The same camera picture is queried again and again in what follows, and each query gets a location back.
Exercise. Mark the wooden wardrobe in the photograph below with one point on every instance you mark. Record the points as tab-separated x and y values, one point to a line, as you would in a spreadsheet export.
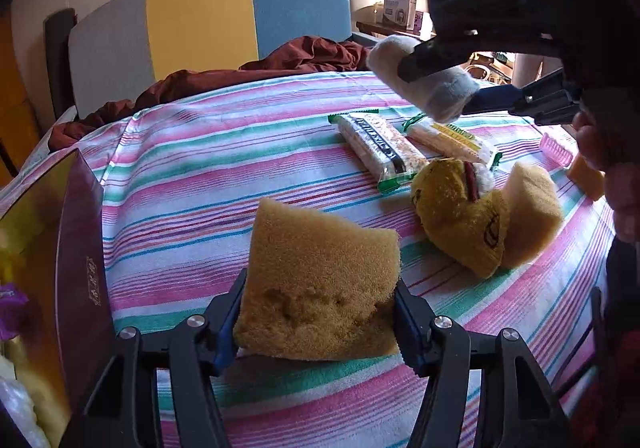
17	103

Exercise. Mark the person's right hand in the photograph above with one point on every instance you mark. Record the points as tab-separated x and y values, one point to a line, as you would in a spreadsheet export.
620	178

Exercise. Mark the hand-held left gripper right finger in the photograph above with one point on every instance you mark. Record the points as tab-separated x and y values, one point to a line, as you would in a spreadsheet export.
406	328

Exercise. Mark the large purple snack packet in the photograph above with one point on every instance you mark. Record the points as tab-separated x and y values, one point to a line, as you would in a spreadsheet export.
12	308

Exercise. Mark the yellow sock with face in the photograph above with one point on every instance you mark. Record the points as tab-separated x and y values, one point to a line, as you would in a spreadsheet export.
457	213

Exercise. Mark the grey yellow blue sofa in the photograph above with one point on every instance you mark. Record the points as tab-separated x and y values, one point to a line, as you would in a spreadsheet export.
200	13

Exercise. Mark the grey white sock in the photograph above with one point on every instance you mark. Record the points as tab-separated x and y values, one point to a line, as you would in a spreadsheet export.
445	93

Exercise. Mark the gold tin box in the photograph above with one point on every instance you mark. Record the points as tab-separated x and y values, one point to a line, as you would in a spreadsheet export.
75	253

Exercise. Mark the wooden side table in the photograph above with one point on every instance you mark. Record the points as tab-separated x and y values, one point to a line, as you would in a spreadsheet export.
380	29

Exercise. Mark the small orange sponge block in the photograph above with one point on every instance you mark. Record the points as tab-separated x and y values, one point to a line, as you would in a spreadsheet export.
585	178

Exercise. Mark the pink comb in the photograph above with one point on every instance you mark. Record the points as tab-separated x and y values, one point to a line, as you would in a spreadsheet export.
557	149

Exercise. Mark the striped bed sheet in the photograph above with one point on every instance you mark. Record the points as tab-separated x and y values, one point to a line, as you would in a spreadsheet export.
225	153

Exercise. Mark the snack bar black label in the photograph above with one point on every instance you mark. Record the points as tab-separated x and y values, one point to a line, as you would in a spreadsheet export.
375	148

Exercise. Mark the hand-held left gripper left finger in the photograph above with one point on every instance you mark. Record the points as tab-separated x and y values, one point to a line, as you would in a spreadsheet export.
226	328

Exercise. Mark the maroon blanket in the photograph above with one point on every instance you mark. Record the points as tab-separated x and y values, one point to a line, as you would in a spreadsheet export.
310	55

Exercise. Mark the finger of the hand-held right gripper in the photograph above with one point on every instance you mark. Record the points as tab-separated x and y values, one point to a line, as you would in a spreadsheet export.
530	100
435	58

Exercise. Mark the white appliance carton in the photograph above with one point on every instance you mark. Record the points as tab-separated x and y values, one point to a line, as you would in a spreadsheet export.
400	8

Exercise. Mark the snack bar yellow green label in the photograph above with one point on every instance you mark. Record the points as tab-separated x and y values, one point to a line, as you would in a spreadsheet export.
455	140

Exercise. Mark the black rolled mat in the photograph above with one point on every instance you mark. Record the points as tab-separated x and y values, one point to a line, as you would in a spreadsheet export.
57	58

